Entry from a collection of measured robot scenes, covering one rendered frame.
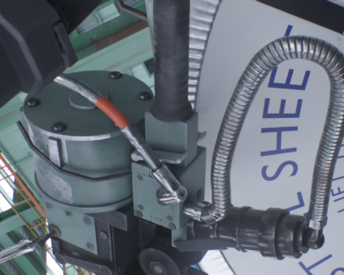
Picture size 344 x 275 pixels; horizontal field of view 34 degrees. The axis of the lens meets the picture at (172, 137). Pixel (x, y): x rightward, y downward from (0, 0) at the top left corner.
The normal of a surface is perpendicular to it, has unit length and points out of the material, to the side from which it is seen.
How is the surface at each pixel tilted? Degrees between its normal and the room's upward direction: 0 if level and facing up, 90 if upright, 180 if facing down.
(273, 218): 92
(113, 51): 90
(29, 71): 43
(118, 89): 115
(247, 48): 90
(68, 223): 58
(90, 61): 90
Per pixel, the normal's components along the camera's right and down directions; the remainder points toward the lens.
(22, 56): -0.60, 0.64
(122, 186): 0.57, 0.46
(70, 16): 0.77, 0.30
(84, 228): -0.49, 0.49
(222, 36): 0.08, 0.50
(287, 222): -0.37, -0.67
